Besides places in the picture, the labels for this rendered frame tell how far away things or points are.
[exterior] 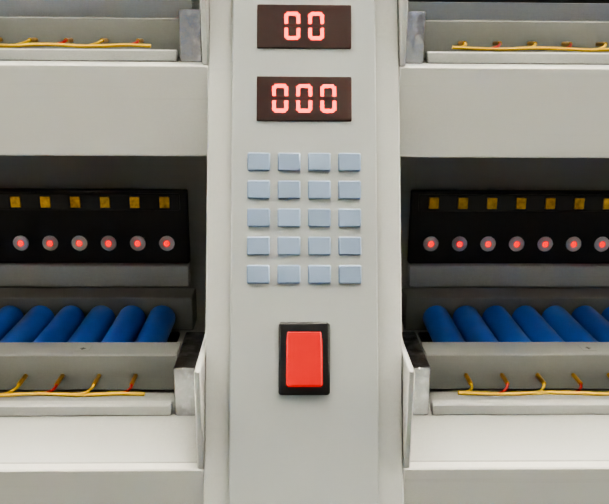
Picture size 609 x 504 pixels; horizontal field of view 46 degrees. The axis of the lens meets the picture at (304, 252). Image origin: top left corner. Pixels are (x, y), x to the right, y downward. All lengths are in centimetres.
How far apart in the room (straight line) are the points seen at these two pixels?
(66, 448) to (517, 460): 22
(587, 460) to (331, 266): 16
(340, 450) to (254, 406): 5
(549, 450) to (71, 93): 29
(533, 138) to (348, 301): 13
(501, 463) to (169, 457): 16
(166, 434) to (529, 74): 26
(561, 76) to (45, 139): 26
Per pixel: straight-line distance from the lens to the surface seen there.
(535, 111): 39
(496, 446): 38
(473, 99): 38
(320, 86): 36
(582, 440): 40
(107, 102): 38
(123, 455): 37
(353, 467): 35
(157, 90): 37
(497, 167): 58
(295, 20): 37
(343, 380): 34
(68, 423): 41
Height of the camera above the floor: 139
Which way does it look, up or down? 5 degrees up
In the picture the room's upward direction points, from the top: straight up
